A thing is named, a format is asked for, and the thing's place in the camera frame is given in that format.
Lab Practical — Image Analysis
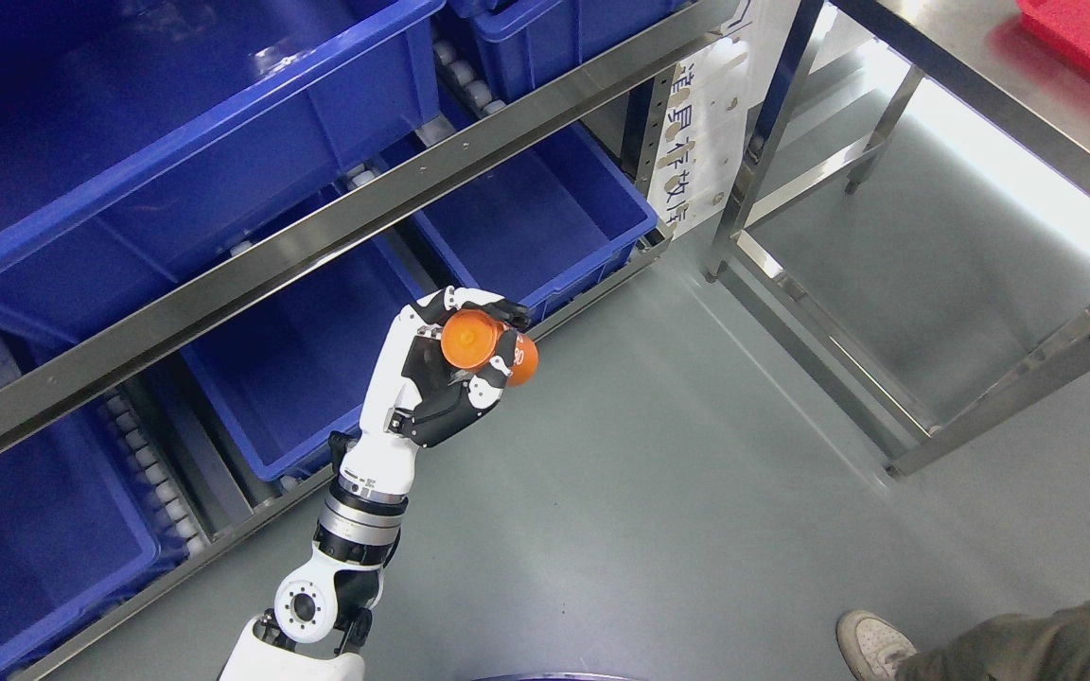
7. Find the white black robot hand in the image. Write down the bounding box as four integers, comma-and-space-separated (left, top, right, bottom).
330, 288, 531, 504

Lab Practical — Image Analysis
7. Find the orange cylindrical capacitor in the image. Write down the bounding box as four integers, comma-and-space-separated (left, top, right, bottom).
440, 311, 538, 387

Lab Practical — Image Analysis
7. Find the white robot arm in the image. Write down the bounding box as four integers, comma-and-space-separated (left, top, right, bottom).
218, 481, 408, 680

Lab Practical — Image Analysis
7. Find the stainless steel desk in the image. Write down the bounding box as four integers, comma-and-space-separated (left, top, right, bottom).
702, 1, 1090, 481

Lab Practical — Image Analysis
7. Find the lower blue bin far right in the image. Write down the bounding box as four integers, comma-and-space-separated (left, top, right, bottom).
411, 122, 658, 323

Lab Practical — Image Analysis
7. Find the white sign with blue text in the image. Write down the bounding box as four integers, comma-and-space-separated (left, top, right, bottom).
647, 1, 799, 238

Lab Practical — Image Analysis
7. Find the lower blue bin center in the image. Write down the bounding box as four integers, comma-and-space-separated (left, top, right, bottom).
0, 409, 185, 680

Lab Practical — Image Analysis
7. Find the large blue bin right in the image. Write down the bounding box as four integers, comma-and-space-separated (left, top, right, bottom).
0, 1, 443, 346

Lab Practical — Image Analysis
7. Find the white sneaker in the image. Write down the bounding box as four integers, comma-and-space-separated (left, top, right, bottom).
835, 609, 917, 680

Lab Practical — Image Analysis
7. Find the olive trouser leg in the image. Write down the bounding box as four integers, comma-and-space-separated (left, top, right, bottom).
895, 601, 1090, 680

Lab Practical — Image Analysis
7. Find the steel shelf rail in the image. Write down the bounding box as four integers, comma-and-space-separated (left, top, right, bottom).
0, 1, 738, 454

